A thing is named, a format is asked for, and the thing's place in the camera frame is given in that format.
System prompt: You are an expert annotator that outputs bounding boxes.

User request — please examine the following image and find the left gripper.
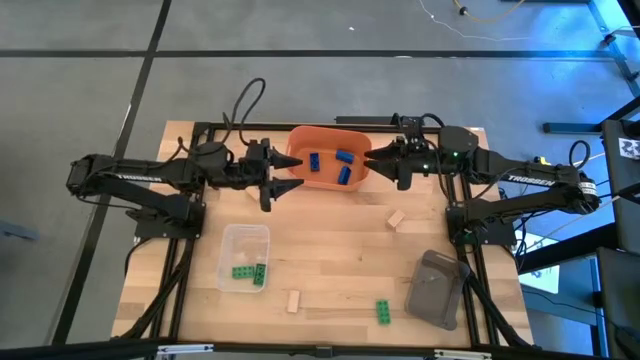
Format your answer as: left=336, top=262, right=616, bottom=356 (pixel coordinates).
left=238, top=138, right=305, bottom=213

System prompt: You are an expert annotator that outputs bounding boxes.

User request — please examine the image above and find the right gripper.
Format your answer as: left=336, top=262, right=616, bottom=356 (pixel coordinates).
left=363, top=130, right=441, bottom=191

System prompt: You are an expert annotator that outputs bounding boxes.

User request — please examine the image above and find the orange plastic bin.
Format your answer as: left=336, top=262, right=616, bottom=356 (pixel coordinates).
left=285, top=124, right=374, bottom=193

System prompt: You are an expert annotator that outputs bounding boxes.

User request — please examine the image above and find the clear plastic bin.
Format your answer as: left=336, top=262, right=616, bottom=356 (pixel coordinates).
left=214, top=223, right=272, bottom=294

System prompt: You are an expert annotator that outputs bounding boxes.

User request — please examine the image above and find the smoky grey plastic bin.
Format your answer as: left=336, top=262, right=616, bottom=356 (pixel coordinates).
left=403, top=249, right=472, bottom=331

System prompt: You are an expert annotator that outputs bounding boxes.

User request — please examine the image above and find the black desk foot bar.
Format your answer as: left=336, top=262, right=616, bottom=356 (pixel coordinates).
left=543, top=94, right=640, bottom=135

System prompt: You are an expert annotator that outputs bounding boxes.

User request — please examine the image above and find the white paper sheet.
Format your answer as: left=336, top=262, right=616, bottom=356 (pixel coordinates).
left=514, top=229, right=561, bottom=295

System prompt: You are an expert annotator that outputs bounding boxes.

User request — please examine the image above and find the black slanted bar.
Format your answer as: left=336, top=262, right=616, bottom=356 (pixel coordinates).
left=517, top=222, right=616, bottom=274

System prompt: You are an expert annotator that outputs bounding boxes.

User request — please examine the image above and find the black case with marker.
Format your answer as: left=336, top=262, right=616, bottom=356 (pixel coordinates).
left=599, top=118, right=640, bottom=251

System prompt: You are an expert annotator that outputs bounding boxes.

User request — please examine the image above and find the black and white marker tag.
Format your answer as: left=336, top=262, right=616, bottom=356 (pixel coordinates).
left=618, top=138, right=640, bottom=160

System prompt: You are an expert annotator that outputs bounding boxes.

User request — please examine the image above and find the grey flat floor object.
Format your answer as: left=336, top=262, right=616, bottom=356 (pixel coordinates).
left=0, top=219, right=40, bottom=242

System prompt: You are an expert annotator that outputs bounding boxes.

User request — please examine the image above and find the black flat bar bracket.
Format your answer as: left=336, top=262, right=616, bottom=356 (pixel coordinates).
left=334, top=113, right=426, bottom=126

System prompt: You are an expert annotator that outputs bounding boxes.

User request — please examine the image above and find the black aluminium table frame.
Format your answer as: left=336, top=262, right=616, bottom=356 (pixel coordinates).
left=112, top=121, right=536, bottom=360

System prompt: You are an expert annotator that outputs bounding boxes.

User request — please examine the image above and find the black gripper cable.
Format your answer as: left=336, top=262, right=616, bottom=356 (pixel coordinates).
left=394, top=112, right=447, bottom=142
left=222, top=77, right=267, bottom=146

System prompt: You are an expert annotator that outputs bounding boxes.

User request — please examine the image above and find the white floor cable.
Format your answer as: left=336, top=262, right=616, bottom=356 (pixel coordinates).
left=417, top=0, right=531, bottom=42

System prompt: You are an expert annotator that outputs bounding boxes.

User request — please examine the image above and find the black cable bundle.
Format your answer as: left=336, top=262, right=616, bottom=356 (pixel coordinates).
left=121, top=238, right=197, bottom=341
left=464, top=273, right=532, bottom=349

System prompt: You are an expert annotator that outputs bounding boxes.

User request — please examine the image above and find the yellow cable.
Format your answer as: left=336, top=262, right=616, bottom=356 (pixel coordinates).
left=452, top=0, right=526, bottom=24

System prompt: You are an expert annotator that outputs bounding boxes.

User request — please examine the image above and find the silver frame bracket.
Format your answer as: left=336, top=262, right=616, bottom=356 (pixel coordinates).
left=433, top=348, right=494, bottom=360
left=157, top=343, right=215, bottom=356

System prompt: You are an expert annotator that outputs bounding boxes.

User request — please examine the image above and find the thin tan cable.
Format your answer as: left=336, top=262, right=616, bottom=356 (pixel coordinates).
left=547, top=196, right=622, bottom=236

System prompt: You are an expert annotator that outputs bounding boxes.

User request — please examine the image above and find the black desk leg frame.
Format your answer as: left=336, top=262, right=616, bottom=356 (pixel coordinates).
left=587, top=0, right=640, bottom=96

